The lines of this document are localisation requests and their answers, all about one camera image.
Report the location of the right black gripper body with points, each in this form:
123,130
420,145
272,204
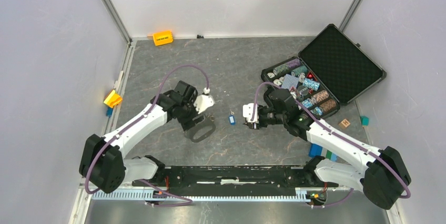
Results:
269,116

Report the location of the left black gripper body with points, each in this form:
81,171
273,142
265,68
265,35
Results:
188,113

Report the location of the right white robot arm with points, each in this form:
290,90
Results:
380,174

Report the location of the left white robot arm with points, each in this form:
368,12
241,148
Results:
103,162

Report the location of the blue key tag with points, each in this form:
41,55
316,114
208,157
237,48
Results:
231,118

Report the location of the blue green toy bricks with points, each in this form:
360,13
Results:
316,150

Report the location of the orange block at left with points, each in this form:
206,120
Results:
112,99

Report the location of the orange block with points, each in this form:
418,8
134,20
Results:
162,38
112,99

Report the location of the orange block at back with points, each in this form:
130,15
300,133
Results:
162,38

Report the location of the small blue block left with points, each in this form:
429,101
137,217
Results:
109,112

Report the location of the wooden letter cube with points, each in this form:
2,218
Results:
344,124

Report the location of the black poker chip case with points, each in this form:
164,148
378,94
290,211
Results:
342,70

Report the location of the teal cube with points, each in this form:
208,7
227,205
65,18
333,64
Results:
364,120

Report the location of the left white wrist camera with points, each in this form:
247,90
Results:
203,101

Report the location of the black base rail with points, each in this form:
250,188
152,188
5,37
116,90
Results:
273,180

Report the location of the white toothed cable rail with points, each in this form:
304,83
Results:
149,194

